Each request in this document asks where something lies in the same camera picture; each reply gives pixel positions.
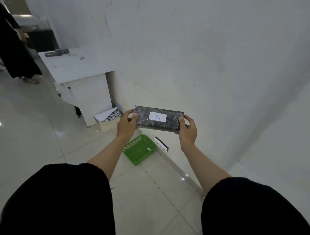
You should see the green plastic basket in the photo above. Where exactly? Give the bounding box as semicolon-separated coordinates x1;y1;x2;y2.
122;134;157;166

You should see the cardboard box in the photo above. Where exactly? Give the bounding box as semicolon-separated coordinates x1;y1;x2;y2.
94;107;122;133

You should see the person's right hand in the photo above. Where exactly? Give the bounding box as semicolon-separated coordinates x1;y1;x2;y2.
178;114;198;153

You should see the person's left forearm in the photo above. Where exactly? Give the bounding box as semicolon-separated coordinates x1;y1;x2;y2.
87;136;130;182

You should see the white desk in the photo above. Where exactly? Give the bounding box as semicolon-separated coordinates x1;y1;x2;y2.
38;47;115;128

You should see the person's right forearm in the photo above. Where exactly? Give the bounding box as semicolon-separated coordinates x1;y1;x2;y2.
183;145;233;195

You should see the dark block labelled A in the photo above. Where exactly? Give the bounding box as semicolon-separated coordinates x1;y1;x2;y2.
133;105;184;134

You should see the person's left hand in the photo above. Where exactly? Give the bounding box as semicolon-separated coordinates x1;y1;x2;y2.
116;109;139;140

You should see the dark cabinet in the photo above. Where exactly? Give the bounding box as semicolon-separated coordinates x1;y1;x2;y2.
25;29;60;53

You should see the bundle of white cables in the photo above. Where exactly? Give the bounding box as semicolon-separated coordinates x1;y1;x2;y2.
106;110;121;121

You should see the black left sleeve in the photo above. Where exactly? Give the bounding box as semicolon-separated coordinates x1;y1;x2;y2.
0;163;116;235

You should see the white power strip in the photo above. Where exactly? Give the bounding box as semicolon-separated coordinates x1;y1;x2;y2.
154;136;169;152

